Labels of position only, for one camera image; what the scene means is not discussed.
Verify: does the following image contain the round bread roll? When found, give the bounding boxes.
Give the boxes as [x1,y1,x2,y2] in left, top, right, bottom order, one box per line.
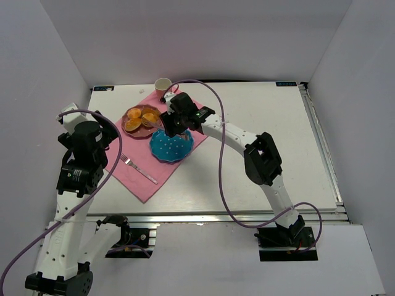
[127,108,142,120]
[141,112,157,128]

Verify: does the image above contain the metal tongs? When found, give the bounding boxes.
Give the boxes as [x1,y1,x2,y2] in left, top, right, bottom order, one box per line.
[142,119,189,141]

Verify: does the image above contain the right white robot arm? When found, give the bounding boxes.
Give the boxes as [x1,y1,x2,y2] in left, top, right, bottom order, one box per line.
[160,92,305,246]

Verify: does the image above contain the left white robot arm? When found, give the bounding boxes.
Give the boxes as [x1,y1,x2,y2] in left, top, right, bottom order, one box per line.
[25,109,122,295]

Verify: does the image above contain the dark brown flat bread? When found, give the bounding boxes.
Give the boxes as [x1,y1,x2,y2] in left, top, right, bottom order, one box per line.
[141,107,160,120]

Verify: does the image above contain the blue polka dot plate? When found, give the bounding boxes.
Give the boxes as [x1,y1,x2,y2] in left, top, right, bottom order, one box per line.
[149,129,194,163]

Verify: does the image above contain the mauve polka dot plate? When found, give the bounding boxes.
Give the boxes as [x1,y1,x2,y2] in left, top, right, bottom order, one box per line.
[121,104,162,138]

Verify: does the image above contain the pink mug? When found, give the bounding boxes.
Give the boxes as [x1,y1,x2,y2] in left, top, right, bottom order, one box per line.
[154,78,179,97]

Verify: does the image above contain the sesame seed bun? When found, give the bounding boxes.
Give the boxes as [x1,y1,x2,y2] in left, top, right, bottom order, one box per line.
[124,118,142,132]

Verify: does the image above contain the left corner label sticker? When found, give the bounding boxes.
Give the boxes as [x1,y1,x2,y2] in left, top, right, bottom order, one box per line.
[93,86,114,92]

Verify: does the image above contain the corner label sticker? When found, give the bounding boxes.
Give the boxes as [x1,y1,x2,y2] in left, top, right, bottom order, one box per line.
[275,81,297,87]
[93,86,114,92]

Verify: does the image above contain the pink cloth placemat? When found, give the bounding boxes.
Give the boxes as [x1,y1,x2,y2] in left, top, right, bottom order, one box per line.
[106,91,207,203]

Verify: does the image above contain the right corner label sticker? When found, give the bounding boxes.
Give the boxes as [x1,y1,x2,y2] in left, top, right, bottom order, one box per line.
[275,81,297,87]

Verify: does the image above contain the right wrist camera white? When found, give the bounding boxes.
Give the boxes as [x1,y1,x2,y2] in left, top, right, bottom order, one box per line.
[160,92,176,114]

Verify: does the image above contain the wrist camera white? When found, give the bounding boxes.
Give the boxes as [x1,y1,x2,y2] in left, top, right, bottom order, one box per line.
[56,102,88,134]
[160,92,176,114]

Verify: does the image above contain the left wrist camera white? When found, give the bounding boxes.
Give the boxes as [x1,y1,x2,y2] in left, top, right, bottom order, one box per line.
[56,102,88,134]

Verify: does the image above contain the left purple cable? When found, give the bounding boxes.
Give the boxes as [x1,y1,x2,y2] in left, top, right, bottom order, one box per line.
[0,110,124,296]

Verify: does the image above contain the fork with pink handle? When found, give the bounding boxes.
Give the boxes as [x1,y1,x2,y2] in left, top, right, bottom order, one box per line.
[120,154,158,184]

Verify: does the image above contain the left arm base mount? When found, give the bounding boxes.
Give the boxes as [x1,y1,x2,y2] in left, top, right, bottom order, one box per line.
[96,215,153,258]

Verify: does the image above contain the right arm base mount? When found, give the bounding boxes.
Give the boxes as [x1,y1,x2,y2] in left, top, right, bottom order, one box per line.
[254,227,318,262]

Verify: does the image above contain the aluminium table frame rail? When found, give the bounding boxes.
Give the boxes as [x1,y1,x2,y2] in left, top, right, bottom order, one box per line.
[88,82,347,224]

